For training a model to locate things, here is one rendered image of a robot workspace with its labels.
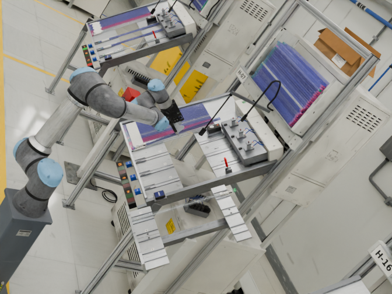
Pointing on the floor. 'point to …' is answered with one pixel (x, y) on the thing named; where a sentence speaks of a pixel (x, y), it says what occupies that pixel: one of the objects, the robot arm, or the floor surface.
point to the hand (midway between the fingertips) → (176, 133)
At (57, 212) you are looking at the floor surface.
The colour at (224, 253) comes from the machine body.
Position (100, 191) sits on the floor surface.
